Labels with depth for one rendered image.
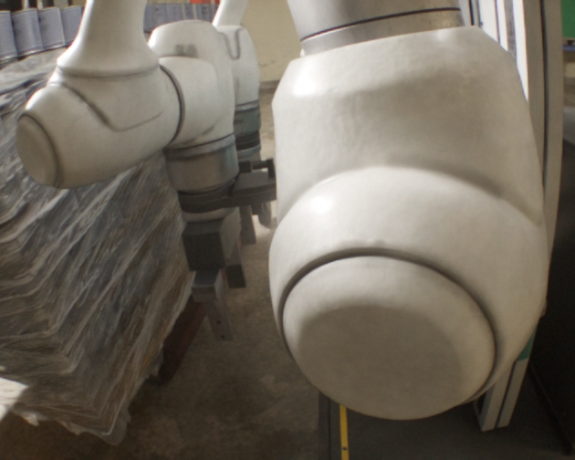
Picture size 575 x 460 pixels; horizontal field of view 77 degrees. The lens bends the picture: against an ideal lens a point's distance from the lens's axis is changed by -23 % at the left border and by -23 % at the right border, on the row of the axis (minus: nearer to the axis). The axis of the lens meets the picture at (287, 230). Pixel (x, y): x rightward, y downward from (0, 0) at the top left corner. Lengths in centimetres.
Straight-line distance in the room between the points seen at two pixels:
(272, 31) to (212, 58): 911
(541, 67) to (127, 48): 47
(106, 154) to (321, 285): 25
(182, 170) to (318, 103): 34
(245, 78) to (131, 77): 42
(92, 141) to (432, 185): 28
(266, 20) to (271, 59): 92
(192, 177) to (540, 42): 46
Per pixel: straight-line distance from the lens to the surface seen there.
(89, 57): 39
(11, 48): 74
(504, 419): 89
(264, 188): 54
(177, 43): 50
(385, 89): 19
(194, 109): 48
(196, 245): 54
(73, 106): 38
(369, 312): 18
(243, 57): 78
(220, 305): 56
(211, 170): 53
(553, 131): 60
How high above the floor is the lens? 101
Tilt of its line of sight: 24 degrees down
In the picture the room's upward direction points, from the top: 8 degrees counter-clockwise
